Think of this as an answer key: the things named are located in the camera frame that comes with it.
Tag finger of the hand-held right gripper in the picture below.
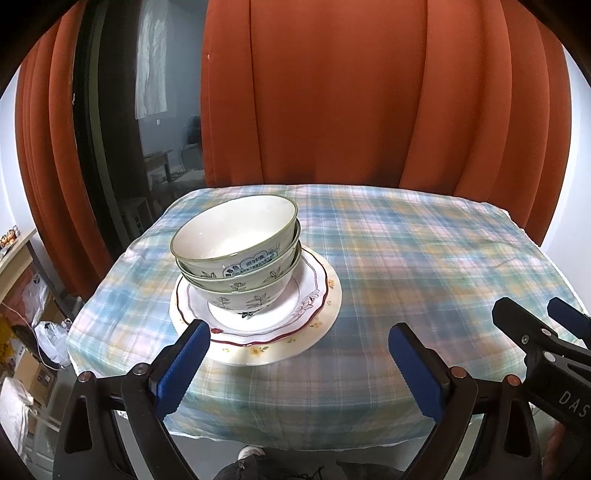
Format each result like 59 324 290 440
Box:
547 296 591 349
492 298 591 374

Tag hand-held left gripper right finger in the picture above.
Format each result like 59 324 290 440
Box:
388 322 548 480

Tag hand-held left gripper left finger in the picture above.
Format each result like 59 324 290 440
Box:
53 318 211 480

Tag large round yellow-flower plate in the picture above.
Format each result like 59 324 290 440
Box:
169 251 343 367

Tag white floral ceramic bowl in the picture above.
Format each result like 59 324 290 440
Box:
182 244 303 313
175 222 302 292

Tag scalloped red-flower plate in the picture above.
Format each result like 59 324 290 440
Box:
174 253 336 346

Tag floral bowl with blue sticker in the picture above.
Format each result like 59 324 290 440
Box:
170 195 298 278

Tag person's right hand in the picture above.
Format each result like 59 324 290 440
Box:
545 422 591 480

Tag plaid tablecloth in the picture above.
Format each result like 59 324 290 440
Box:
67 184 591 448

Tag white plastic bag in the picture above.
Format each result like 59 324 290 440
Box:
34 320 72 367

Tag cardboard box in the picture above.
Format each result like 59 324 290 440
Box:
11 353 58 407

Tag white slatted crate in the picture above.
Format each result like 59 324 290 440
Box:
124 198 153 236

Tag clear plastic bag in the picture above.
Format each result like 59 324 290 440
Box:
21 277 49 319

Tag white sack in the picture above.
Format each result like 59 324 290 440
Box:
0 378 35 457

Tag yellow box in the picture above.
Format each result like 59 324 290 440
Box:
0 314 19 370

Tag wooden shelf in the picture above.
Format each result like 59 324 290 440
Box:
0 228 38 324

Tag wooden bench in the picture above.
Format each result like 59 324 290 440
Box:
144 150 175 183

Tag dark-framed glass door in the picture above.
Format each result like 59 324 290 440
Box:
71 0 206 301

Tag orange curtain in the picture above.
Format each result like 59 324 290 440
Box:
199 0 573 247
14 14 114 305

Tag white hanging sheet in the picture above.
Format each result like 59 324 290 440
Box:
135 4 168 118

